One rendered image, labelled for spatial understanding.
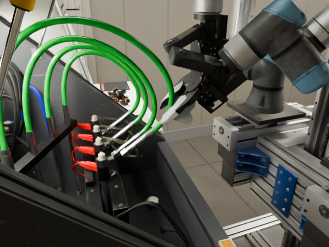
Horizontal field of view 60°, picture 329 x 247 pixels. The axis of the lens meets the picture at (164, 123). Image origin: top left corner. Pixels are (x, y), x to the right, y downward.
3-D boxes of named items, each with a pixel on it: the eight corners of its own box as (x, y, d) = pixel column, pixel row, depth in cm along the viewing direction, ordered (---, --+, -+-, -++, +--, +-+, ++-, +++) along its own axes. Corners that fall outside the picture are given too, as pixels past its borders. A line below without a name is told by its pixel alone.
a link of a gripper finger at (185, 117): (178, 139, 67) (205, 111, 65) (160, 126, 64) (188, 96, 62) (175, 133, 69) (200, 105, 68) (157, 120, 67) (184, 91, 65)
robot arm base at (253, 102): (267, 98, 126) (270, 76, 122) (293, 111, 113) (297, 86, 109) (238, 103, 121) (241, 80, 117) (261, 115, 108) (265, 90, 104)
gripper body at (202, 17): (227, 61, 77) (231, 14, 72) (198, 63, 75) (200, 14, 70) (215, 56, 84) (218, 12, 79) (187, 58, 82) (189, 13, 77)
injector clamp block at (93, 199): (131, 250, 77) (128, 206, 71) (93, 259, 74) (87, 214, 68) (114, 179, 107) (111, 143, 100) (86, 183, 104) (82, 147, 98)
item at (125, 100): (134, 106, 133) (134, 95, 131) (111, 109, 131) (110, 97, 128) (126, 91, 153) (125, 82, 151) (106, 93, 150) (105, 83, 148)
